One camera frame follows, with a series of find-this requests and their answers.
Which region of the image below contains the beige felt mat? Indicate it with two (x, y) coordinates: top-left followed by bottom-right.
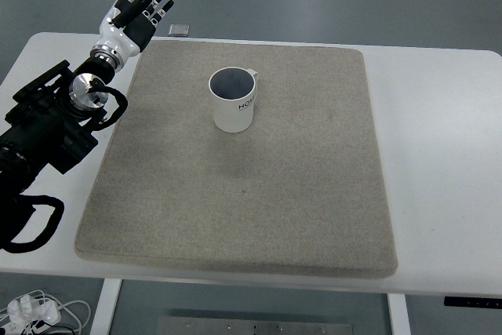
(75, 39), (398, 278)

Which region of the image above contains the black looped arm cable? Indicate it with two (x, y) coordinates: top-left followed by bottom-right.
(2, 194), (66, 254)

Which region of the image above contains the black table control panel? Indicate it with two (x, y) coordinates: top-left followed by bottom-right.
(443, 296), (502, 309)

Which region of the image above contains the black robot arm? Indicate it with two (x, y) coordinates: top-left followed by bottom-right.
(1, 0), (173, 253)

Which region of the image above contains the white table leg left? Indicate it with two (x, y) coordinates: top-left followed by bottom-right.
(89, 279), (122, 335)

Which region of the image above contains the small grey square floor plate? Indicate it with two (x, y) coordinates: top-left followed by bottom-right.
(169, 24), (190, 37)

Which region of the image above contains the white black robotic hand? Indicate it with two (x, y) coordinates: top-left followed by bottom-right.
(90, 0), (174, 67)

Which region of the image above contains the white ribbed cup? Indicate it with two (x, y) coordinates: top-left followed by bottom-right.
(208, 67), (258, 133)

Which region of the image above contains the white table leg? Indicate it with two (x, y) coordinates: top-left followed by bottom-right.
(89, 279), (122, 335)
(387, 293), (412, 335)

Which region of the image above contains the white power strip with cables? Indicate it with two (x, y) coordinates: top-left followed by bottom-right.
(1, 289), (93, 334)

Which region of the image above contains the white table leg right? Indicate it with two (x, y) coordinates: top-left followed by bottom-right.
(387, 293), (412, 335)

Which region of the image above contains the grey metal base plate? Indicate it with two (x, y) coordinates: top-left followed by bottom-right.
(157, 316), (354, 335)

